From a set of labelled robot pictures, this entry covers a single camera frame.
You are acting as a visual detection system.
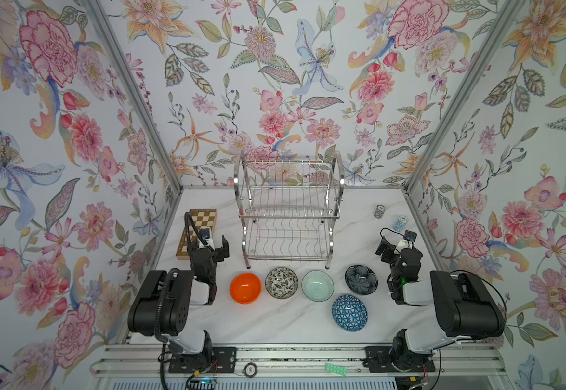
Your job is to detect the orange plastic bowl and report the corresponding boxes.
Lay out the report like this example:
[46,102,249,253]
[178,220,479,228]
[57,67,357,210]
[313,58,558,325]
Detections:
[229,273,262,305]

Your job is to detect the black white patterned bowl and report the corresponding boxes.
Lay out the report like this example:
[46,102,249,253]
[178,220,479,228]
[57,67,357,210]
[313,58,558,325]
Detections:
[265,266,299,300]

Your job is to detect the chrome two-tier dish rack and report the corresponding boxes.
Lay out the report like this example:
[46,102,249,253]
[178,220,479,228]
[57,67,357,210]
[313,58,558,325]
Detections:
[233,150,346,269]

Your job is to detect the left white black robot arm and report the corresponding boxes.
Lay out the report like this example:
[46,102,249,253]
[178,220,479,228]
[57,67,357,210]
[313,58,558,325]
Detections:
[128,234,230,357]

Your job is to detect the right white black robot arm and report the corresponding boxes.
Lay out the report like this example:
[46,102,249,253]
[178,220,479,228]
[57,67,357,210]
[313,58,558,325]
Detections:
[375,232,507,371]

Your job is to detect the small blue can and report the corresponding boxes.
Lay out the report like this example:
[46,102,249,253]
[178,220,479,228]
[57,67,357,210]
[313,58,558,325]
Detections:
[393,215,409,233]

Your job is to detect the wooden chessboard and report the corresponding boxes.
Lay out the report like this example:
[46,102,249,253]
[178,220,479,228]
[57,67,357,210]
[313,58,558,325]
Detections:
[176,209,217,260]

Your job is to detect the dark floral ceramic bowl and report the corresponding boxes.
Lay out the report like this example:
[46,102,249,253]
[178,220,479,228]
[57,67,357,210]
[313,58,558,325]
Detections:
[345,265,378,296]

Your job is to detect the small grey can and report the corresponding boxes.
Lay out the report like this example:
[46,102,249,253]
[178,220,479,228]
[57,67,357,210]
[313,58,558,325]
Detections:
[373,204,386,219]

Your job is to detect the blue geometric patterned bowl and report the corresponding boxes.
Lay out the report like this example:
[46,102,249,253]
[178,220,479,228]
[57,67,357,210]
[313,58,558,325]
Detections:
[332,294,368,332]

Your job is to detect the pale green ceramic bowl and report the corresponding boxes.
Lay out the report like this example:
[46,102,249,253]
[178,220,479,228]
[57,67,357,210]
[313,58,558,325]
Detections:
[302,270,335,302]

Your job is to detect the green connector block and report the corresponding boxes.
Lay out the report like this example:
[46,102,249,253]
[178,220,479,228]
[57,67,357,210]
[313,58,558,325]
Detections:
[325,362,348,377]

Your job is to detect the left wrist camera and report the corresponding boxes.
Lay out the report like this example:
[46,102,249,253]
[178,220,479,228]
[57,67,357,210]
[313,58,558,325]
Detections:
[199,227,215,248]

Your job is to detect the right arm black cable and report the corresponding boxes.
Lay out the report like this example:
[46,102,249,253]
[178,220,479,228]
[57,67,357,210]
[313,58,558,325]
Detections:
[379,227,508,318]

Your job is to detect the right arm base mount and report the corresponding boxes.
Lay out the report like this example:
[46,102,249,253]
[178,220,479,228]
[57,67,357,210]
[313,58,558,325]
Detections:
[362,345,436,374]

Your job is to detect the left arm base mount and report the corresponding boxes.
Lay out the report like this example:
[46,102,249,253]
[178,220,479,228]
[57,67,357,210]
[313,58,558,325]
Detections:
[167,347,237,374]

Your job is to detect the round black ring knob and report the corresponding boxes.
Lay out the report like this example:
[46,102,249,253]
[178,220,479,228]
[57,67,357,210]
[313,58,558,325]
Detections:
[242,362,258,378]

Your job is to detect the aluminium front rail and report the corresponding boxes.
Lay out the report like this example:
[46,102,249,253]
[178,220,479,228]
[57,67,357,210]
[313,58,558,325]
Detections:
[90,343,506,379]

